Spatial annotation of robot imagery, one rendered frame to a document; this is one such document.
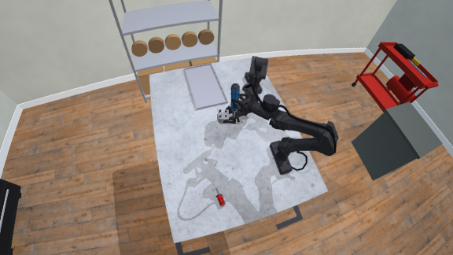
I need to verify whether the grey l-shaped bracket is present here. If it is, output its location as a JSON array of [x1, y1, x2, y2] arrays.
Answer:
[[217, 108, 229, 120]]

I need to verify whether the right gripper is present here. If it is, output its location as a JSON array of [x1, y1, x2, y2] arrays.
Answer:
[[223, 106, 244, 124]]

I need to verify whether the dark blue electric screwdriver barrel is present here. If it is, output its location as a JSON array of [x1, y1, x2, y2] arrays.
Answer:
[[231, 83, 240, 115]]

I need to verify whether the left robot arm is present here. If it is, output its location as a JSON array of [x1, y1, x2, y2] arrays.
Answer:
[[259, 94, 339, 173]]

